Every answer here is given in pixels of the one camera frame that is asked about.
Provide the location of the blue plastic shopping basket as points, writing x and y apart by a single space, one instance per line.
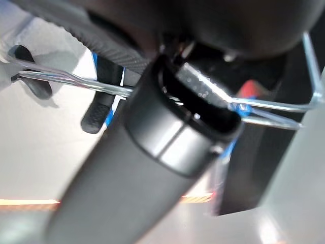
240 108

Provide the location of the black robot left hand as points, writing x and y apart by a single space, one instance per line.
152 165

